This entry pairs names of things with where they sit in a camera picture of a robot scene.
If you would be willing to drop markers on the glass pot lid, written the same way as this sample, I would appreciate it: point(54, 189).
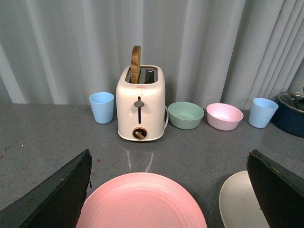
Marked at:
point(294, 100)

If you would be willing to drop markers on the cream two-slot toaster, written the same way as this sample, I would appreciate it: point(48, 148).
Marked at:
point(141, 109)

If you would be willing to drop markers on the light blue cup left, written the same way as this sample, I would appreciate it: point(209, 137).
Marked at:
point(102, 105)

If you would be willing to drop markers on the white plate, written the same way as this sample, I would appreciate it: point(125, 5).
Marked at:
point(238, 204)

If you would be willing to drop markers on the light blue cup right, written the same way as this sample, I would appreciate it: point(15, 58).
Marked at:
point(261, 112)

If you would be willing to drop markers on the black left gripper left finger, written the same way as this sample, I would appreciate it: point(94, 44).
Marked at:
point(54, 203)

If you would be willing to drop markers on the light blue cup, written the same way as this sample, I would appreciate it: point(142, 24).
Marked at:
point(102, 105)
point(261, 112)

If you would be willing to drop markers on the brown bread slice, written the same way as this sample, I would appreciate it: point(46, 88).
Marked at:
point(135, 64)

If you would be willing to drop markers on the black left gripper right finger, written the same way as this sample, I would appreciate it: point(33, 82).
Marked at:
point(280, 192)

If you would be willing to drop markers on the grey curtain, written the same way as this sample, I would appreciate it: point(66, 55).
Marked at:
point(229, 51)

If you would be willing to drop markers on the pink bowl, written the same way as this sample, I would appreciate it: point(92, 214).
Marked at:
point(223, 117)

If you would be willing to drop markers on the pink plate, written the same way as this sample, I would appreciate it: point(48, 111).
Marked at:
point(141, 200)

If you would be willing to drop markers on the dark blue saucepan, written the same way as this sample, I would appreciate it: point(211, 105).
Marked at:
point(289, 120)

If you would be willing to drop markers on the green bowl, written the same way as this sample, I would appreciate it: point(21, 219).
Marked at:
point(185, 115)

